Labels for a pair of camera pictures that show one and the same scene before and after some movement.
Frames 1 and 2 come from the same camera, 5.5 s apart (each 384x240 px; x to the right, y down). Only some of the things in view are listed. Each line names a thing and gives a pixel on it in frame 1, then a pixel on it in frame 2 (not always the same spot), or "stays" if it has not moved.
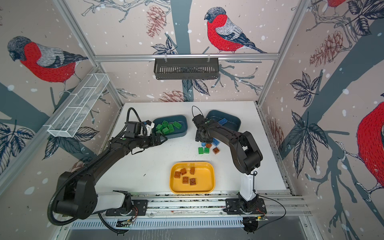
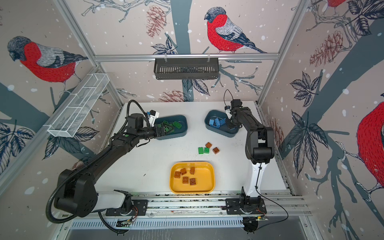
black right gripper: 197,136 to 230,124
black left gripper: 153,142 to 162,129
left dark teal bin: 180,132 stays
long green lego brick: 177,124 stays
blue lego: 223,121 stays
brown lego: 177,174 stays
